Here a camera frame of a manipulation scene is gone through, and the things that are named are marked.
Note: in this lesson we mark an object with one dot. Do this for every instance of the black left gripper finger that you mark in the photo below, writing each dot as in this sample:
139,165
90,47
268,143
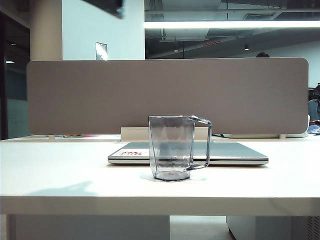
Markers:
107,7

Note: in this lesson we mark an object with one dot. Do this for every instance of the clear faceted plastic cup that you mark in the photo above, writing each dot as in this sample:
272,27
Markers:
170,150

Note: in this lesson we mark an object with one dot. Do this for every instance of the white box behind laptop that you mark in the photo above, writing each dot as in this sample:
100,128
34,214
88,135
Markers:
133,133

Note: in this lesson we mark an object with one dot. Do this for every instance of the silver Dell laptop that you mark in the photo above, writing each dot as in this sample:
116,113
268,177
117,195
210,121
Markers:
237,152

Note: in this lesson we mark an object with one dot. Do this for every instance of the paper notice on pillar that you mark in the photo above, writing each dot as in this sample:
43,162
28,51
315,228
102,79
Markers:
101,51

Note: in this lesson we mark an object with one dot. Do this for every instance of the brown fabric desk divider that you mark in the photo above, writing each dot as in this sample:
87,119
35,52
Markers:
175,87

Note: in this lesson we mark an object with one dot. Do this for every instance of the long white ceiling light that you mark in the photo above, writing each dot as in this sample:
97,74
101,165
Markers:
225,24

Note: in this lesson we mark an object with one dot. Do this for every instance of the papers on neighbouring desk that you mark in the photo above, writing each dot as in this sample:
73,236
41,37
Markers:
72,136

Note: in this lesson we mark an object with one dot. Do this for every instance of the round ceiling spot lamp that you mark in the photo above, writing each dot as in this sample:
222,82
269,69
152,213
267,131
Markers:
246,47

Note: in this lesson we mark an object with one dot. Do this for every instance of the white red-lettered sticker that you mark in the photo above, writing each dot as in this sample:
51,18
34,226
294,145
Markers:
132,152

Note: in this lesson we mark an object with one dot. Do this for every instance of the dark-haired person's head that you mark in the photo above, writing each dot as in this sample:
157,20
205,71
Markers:
263,55

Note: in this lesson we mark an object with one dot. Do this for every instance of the seated person in background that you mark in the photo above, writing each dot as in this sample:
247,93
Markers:
315,105

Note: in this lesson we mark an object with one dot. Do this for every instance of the blue patterned cloth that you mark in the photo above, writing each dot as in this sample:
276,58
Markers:
314,129

